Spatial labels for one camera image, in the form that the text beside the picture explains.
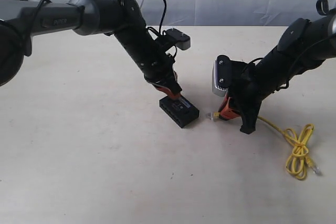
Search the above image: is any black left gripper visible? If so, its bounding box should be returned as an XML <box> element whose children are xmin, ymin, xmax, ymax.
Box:
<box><xmin>141</xmin><ymin>50</ymin><xmax>182</xmax><ymax>100</ymax></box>

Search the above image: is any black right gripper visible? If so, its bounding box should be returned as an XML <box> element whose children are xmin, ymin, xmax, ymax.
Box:
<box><xmin>218</xmin><ymin>61</ymin><xmax>278</xmax><ymax>134</ymax></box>

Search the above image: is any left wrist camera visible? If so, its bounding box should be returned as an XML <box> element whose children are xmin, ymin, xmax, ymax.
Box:
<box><xmin>165</xmin><ymin>28</ymin><xmax>191</xmax><ymax>50</ymax></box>

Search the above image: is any yellow ethernet cable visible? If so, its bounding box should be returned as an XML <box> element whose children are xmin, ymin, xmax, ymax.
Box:
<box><xmin>205</xmin><ymin>111</ymin><xmax>322</xmax><ymax>180</ymax></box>

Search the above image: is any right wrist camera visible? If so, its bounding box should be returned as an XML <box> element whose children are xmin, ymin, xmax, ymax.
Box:
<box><xmin>212</xmin><ymin>55</ymin><xmax>232</xmax><ymax>97</ymax></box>

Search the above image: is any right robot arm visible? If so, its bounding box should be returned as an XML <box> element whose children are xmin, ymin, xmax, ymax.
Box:
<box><xmin>213</xmin><ymin>12</ymin><xmax>335</xmax><ymax>134</ymax></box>

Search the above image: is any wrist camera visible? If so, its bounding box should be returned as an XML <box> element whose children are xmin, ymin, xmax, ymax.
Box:
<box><xmin>212</xmin><ymin>55</ymin><xmax>232</xmax><ymax>97</ymax></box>
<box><xmin>165</xmin><ymin>28</ymin><xmax>191</xmax><ymax>50</ymax></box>

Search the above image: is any black network switch box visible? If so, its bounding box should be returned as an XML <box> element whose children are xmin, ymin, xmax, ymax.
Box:
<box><xmin>159</xmin><ymin>96</ymin><xmax>199</xmax><ymax>129</ymax></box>

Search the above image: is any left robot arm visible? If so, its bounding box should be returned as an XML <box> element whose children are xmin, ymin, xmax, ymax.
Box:
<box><xmin>1</xmin><ymin>0</ymin><xmax>183</xmax><ymax>99</ymax></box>

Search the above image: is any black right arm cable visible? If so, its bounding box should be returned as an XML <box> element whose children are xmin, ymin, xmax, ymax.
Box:
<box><xmin>241</xmin><ymin>0</ymin><xmax>336</xmax><ymax>91</ymax></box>

